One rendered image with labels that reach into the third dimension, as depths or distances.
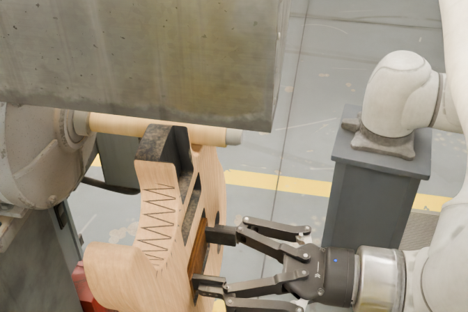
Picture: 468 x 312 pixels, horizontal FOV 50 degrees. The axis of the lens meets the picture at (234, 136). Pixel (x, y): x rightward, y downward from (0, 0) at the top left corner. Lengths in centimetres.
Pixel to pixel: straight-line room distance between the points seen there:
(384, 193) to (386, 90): 33
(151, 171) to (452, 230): 31
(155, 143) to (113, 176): 51
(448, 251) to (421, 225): 179
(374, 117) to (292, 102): 147
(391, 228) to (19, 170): 125
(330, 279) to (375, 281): 5
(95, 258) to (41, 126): 24
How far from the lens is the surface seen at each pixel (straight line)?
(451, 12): 85
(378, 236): 169
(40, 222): 101
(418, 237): 227
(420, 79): 140
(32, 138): 63
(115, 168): 102
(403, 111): 143
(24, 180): 65
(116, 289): 47
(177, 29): 39
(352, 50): 347
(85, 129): 67
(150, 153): 53
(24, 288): 102
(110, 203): 234
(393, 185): 153
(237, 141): 63
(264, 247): 71
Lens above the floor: 165
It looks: 39 degrees down
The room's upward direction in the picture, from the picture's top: straight up
